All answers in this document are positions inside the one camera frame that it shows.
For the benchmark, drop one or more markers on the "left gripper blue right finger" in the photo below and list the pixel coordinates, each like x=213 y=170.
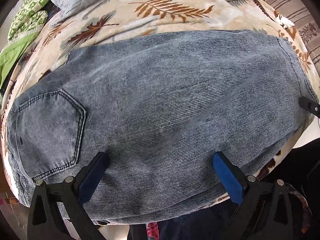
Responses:
x=243 y=191

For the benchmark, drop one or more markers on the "striped floral cushion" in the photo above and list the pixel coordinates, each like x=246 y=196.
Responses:
x=300 y=15

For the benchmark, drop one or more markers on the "green patterned folded quilt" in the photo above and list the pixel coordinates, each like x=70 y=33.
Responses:
x=25 y=27

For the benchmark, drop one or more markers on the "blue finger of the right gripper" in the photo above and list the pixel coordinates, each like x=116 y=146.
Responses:
x=310 y=106

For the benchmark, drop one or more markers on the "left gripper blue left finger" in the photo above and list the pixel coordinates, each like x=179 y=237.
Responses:
x=78 y=190

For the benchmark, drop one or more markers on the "grey-blue denim pants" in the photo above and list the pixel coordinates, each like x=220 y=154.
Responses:
x=160 y=106

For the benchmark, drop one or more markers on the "leaf-print beige bed blanket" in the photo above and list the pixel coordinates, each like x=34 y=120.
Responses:
x=107 y=21

